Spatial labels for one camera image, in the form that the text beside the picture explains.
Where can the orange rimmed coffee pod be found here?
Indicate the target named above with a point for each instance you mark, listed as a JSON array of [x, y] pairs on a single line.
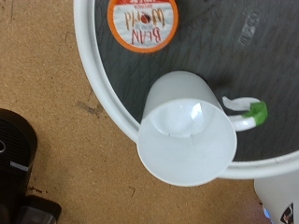
[[143, 26]]

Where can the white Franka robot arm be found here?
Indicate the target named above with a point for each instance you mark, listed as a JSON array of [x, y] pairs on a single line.
[[278, 196]]

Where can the white two-tier turntable stand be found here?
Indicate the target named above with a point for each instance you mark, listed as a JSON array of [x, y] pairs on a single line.
[[211, 49]]

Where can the white mug with green tape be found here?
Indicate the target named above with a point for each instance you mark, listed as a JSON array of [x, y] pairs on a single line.
[[187, 146]]

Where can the black Keurig coffee machine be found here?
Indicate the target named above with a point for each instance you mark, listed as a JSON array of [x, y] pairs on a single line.
[[14, 149]]

